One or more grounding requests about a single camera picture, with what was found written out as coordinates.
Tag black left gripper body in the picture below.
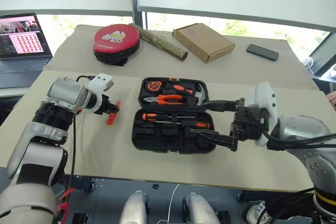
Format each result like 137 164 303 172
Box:
93 94 113 116

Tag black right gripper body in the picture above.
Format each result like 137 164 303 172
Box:
229 97 263 143

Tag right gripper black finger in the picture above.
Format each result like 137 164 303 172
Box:
201 99 240 113
185 126 238 153

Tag orange utility knife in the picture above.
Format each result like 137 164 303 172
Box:
106 100 122 126

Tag black plastic tool case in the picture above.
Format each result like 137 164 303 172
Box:
131 77 217 154

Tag orange black tape measure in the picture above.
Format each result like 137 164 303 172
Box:
145 80 163 93

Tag flat brown cardboard box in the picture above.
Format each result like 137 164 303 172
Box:
172 23 236 64

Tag red black boxing pad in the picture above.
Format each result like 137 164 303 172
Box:
92 24 141 67

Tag black smartphone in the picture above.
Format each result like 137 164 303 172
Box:
246 44 279 62

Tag silver rounded robot leg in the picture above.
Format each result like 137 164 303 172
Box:
183 193 221 224
119 191 150 224

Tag rolled bamboo mat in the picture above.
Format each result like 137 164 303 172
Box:
128 23 188 62

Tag white sneaker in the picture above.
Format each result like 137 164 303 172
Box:
246 200 271 224

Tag bystander bare limb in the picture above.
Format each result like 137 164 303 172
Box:
327 91 336 109

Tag open grey laptop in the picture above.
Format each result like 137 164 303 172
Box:
0 13 55 89

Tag screwdriver with black orange handle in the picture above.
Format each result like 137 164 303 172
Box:
154 120 212 130

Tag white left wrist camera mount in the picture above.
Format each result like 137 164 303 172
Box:
88 73 115 114

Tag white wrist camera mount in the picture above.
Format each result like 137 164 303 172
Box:
88 73 115 114
246 81 279 147

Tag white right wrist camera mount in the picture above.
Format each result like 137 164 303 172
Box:
246 81 279 147

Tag claw hammer orange black handle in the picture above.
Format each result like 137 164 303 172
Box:
164 81 211 106

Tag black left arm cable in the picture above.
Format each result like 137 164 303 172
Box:
67 74 92 196

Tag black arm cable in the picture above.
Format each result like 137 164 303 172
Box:
67 74 92 196
261 115 336 153

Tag orange handled pliers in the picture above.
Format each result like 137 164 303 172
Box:
143 93 184 106

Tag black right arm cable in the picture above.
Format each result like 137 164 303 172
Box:
261 115 336 153

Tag black table bracket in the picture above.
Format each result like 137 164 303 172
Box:
236 189 266 204
70 175 96 193

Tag thin white cable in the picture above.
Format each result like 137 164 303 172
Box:
167 183 181 224

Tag grey window post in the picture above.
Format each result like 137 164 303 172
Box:
128 0 148 29

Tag red strap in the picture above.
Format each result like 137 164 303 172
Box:
56 187 73 219

